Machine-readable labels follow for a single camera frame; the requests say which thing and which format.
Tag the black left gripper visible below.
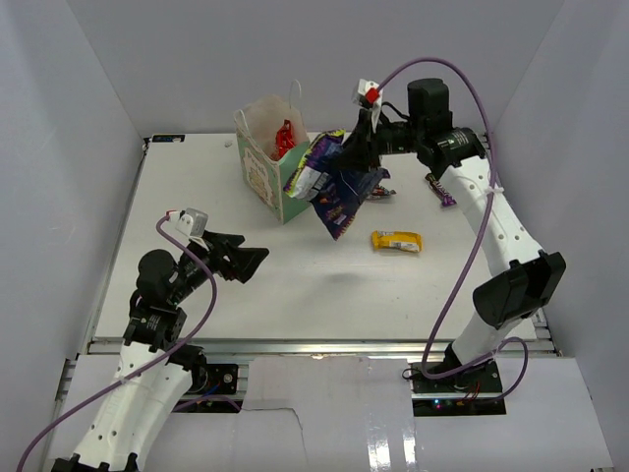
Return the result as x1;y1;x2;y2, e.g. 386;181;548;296
169;228;268;304

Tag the blue purple snack bag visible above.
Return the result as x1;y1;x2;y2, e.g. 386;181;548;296
283;129;390;240

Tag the white foam board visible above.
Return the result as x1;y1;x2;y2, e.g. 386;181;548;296
50;357;614;471

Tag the red candy bag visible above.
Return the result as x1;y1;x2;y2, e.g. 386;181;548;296
270;119;296;161

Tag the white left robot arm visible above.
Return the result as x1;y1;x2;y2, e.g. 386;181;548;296
52;231;269;471

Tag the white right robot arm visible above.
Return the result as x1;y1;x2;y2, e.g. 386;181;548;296
341;79;566;392

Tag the purple chocolate egg candy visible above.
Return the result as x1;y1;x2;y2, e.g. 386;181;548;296
367;185;397;201

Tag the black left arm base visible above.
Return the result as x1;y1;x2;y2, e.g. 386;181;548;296
188;364;239;395

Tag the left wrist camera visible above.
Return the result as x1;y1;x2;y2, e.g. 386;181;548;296
166;207;208;239

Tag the dark purple candy bar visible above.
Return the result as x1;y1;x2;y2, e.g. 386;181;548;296
425;173;457;208

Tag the green paper gift bag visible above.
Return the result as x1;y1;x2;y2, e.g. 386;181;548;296
233;80;310;224

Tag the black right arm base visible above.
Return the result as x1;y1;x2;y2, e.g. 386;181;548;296
402;361;506;418

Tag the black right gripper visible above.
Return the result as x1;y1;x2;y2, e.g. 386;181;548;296
332;108;426;173

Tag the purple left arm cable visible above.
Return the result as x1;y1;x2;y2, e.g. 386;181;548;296
17;209;220;472

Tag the yellow wrapped snack bar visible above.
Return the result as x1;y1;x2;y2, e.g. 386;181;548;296
371;231;423;253

